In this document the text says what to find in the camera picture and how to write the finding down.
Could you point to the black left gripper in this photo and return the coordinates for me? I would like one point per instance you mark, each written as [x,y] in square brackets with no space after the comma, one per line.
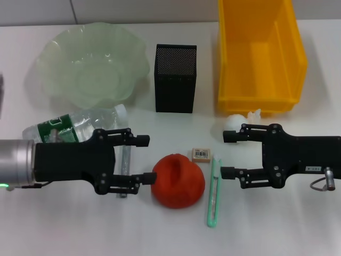
[69,160]

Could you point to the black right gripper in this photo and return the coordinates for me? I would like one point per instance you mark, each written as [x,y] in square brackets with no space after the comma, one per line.
[298,154]

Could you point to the white paper ball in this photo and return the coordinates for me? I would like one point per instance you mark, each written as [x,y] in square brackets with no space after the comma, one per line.
[234,121]

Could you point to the red-orange soft orange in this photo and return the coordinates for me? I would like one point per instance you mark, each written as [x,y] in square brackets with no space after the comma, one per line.
[178,184]

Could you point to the mint green utility knife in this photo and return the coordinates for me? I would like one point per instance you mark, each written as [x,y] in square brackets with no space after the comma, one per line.
[212,222]

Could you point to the clear bottle with green label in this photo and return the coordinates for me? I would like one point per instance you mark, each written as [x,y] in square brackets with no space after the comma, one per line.
[80,122]

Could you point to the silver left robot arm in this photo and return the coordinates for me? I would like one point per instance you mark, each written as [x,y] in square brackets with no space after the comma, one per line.
[16,162]

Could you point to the grey metallic pen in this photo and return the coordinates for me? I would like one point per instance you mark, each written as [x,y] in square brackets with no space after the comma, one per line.
[125,160]

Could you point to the beige eraser with barcode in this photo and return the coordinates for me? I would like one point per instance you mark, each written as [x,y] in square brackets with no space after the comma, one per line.
[200,156]

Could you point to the black mesh pen holder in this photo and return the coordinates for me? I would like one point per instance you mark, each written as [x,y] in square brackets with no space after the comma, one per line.
[174,88]

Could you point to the pale green glass fruit plate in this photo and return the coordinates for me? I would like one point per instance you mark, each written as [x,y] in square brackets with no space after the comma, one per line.
[88,66]

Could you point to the yellow plastic bin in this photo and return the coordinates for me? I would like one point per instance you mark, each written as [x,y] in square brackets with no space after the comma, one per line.
[239,80]

